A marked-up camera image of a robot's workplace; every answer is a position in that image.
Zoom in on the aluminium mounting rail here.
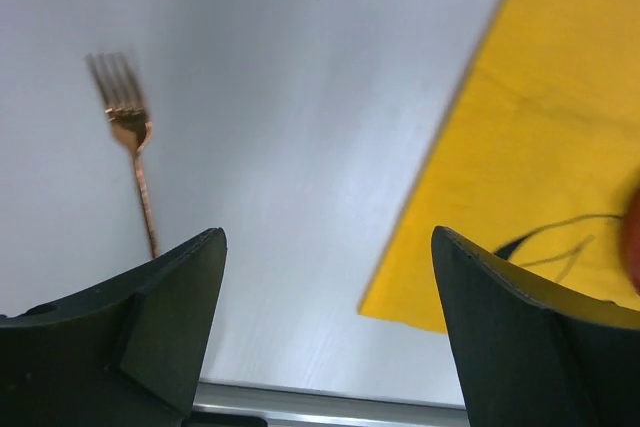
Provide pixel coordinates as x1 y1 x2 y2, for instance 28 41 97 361
194 383 469 426

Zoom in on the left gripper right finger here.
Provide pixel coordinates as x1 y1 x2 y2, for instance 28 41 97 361
431 226 639 426

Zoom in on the yellow Pikachu cloth mat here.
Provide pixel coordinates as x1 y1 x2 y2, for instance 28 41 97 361
359 0 639 333

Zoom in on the red plastic plate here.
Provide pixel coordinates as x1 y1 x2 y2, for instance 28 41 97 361
619 187 640 292

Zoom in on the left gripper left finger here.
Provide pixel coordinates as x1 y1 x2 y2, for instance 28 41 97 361
1 228 227 426

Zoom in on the copper fork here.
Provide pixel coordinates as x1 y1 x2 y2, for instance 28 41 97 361
86 53 160 259

